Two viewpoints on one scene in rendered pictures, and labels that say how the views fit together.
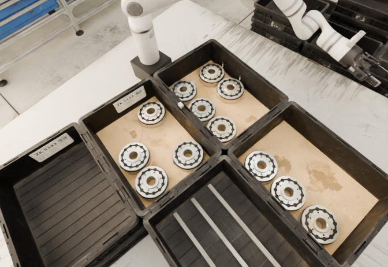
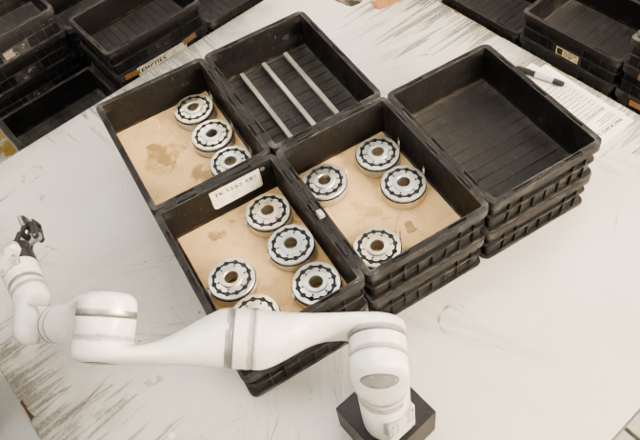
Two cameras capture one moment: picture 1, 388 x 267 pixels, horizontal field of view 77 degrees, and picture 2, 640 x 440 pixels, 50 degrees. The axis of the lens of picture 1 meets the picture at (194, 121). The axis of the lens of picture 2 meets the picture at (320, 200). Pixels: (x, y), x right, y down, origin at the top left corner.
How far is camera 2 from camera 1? 138 cm
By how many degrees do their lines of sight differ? 67
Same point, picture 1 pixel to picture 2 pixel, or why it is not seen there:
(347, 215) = (158, 123)
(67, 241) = (482, 113)
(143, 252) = not seen: hidden behind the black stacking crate
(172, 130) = (345, 229)
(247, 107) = (214, 254)
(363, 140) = (59, 242)
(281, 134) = not seen: hidden behind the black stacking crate
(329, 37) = (33, 280)
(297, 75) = (81, 376)
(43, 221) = (520, 130)
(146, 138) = (388, 219)
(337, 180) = (146, 153)
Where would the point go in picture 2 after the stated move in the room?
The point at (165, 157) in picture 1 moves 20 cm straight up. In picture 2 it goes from (359, 190) to (352, 132)
